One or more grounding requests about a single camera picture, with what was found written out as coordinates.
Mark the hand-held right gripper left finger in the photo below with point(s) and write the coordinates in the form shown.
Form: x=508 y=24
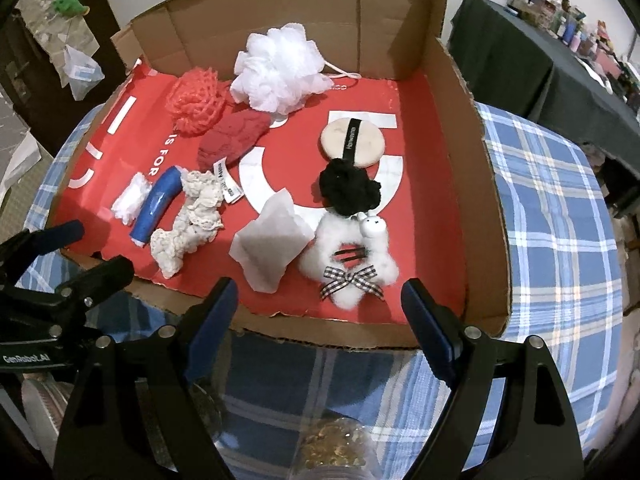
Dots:
x=215 y=325

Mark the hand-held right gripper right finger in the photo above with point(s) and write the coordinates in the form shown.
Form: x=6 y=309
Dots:
x=430 y=325

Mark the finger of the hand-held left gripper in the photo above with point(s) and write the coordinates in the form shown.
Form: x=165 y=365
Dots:
x=102 y=272
x=60 y=233

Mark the white fluffy checkered-bow hair clip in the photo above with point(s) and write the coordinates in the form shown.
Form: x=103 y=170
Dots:
x=380 y=260

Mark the blue tube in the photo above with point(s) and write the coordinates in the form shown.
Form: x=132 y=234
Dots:
x=155 y=205

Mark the white tissue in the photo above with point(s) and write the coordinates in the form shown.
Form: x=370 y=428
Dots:
x=270 y=245

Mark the cream lace scrunchie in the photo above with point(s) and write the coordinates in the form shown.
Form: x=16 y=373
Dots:
x=190 y=225

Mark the cardboard box with red lining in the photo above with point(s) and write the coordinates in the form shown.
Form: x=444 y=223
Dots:
x=425 y=185

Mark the black scrunchie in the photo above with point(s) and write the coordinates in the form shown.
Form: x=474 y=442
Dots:
x=350 y=190

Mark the red knit cloth with tag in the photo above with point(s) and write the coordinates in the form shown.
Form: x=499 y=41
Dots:
x=230 y=137

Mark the orange mesh bath sponge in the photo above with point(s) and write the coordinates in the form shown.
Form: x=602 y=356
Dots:
x=195 y=100

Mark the beige powder puff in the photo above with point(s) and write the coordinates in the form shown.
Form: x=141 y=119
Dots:
x=335 y=140

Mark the white mesh bath loofah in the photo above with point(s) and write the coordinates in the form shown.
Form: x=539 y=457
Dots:
x=280 y=70

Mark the clear plastic bag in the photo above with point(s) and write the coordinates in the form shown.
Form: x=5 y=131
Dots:
x=82 y=75

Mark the hanging cloth organiser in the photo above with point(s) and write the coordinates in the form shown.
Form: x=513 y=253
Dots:
x=45 y=25

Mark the green plush frog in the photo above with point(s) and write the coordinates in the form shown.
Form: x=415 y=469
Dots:
x=70 y=2

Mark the dark brown door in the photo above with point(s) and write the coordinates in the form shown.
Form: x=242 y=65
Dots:
x=107 y=5

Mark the dark cloth covered table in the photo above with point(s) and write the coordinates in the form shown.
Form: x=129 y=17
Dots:
x=525 y=70

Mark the row of cosmetic bottles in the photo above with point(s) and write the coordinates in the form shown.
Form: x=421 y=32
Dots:
x=570 y=30

